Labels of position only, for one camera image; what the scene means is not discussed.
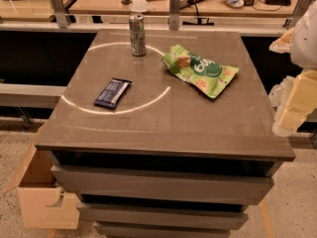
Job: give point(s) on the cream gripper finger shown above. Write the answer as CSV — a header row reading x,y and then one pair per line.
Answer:
x,y
282,45
297,101

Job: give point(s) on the silver redbull can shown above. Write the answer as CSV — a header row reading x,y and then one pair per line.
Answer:
x,y
137,34

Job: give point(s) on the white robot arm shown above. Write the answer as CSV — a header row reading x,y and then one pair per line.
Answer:
x,y
303,50

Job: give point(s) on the green snack bag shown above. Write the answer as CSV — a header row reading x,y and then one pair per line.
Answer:
x,y
207,75

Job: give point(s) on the grey drawer cabinet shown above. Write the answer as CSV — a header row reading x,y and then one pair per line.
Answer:
x,y
167,162

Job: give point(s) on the clear plastic cup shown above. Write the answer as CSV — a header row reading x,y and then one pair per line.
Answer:
x,y
139,6

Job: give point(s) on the dark blue snack bar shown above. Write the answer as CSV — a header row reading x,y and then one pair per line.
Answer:
x,y
110,95

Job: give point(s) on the cardboard box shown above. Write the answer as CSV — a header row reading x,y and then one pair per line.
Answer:
x,y
43,203

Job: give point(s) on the right metal bracket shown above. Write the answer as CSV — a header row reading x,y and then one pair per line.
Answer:
x,y
300,9

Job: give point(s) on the metal bracket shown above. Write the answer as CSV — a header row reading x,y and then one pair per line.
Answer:
x,y
174,14
300,9
61,16

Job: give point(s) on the middle metal bracket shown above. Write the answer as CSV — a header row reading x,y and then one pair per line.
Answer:
x,y
174,14

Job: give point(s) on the left metal bracket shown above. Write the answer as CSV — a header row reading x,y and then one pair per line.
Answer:
x,y
61,16

